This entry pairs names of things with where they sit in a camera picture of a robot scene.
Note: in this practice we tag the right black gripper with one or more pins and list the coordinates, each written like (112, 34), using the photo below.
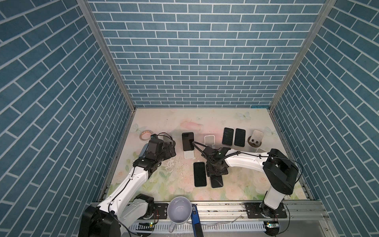
(209, 172)

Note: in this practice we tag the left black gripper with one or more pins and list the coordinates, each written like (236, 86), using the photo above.
(168, 154)

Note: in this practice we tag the white phone stand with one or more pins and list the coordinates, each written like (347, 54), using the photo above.
(189, 155)
(209, 140)

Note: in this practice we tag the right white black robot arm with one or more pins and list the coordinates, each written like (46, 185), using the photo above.
(281, 172)

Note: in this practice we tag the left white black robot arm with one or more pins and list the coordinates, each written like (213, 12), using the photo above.
(114, 215)

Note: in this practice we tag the black phone lying front left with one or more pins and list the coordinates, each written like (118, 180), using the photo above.
(199, 172)

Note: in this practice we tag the roll of tape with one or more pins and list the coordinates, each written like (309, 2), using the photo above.
(146, 135)

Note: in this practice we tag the white ceramic mug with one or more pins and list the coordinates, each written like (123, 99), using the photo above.
(179, 211)

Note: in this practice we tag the blue handheld tool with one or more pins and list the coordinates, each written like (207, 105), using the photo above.
(195, 220)

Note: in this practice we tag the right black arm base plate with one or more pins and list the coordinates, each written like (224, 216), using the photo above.
(258, 209)

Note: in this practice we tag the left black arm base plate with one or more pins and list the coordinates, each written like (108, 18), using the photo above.
(156, 209)

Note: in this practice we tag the white slotted cable duct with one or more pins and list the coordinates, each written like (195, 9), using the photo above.
(163, 227)

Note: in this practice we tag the aluminium front rail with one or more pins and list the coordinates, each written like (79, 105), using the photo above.
(225, 211)

